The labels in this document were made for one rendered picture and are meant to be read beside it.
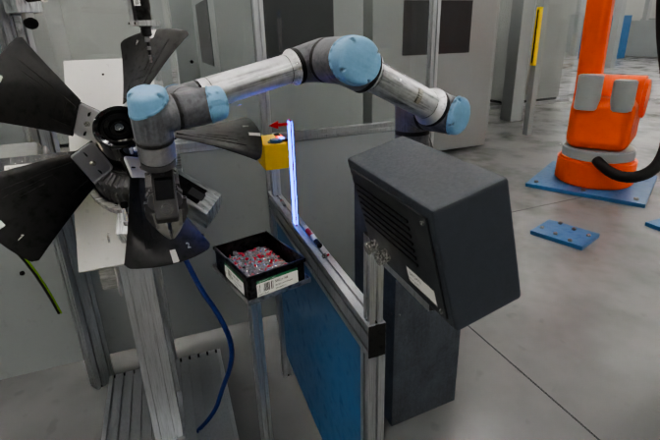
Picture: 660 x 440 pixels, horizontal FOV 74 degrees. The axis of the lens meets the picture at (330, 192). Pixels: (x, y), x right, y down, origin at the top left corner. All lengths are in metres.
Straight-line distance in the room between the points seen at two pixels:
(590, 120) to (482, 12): 1.85
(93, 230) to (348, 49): 0.86
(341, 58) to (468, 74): 4.54
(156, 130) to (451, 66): 4.70
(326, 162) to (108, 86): 1.02
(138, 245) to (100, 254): 0.29
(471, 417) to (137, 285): 1.34
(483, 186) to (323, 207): 1.69
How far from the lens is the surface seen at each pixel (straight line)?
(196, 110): 0.94
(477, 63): 5.63
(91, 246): 1.40
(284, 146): 1.53
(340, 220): 2.27
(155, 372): 1.68
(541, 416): 2.09
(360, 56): 1.10
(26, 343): 2.39
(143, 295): 1.52
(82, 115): 1.29
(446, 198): 0.54
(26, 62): 1.36
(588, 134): 4.59
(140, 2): 1.21
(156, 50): 1.36
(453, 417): 1.99
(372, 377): 1.03
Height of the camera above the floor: 1.42
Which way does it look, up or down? 20 degrees down
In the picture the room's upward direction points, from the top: 2 degrees counter-clockwise
